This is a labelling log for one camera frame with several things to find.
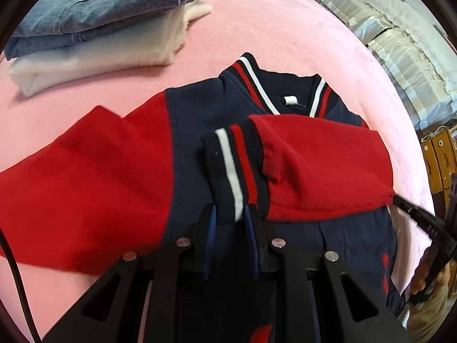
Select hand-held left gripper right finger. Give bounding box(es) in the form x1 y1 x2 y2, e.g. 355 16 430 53
244 203 415 343

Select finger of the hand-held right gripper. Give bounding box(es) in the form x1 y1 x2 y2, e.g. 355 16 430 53
392 194 440 231

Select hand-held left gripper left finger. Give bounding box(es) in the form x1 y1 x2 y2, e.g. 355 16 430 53
41 203 222 343

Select red and navy varsity jacket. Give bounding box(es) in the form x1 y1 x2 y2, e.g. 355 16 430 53
0 53 406 343

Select person's right hand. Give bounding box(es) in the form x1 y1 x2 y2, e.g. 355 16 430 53
410 249 453 304

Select wooden cabinet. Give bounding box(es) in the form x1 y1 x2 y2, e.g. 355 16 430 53
419 125 457 195

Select sofa with lace cover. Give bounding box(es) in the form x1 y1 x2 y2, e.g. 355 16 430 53
316 0 457 131

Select folded white fleece garment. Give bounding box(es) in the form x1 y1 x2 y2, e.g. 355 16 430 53
9 0 214 97

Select pink blanket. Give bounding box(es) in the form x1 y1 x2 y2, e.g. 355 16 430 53
0 0 437 343

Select folded blue jeans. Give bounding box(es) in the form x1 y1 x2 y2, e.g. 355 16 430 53
4 0 217 61

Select black cable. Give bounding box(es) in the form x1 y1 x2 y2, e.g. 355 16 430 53
0 228 41 343

